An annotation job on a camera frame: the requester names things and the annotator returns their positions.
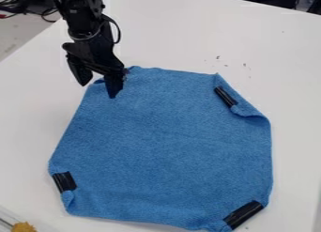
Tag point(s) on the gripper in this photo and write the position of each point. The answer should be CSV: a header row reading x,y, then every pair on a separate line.
x,y
95,51

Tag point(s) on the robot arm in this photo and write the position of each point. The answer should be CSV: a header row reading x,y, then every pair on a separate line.
x,y
79,8

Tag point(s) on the blue cloth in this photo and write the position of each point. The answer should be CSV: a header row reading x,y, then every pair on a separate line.
x,y
167,148

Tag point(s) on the yellow toy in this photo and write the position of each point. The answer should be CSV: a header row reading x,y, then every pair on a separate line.
x,y
23,227

